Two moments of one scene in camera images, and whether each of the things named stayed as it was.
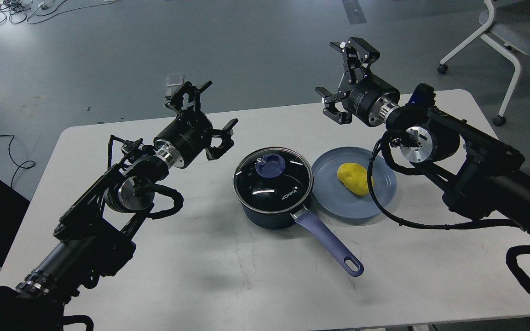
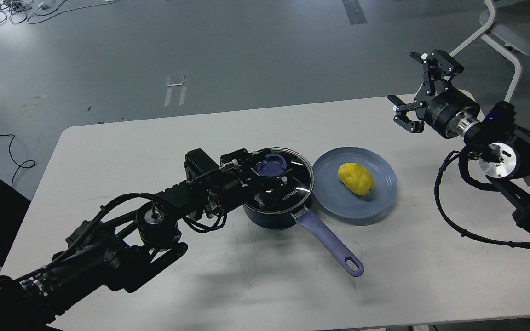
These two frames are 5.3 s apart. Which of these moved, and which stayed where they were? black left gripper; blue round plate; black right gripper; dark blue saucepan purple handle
Moved: black left gripper; black right gripper
Stayed: blue round plate; dark blue saucepan purple handle
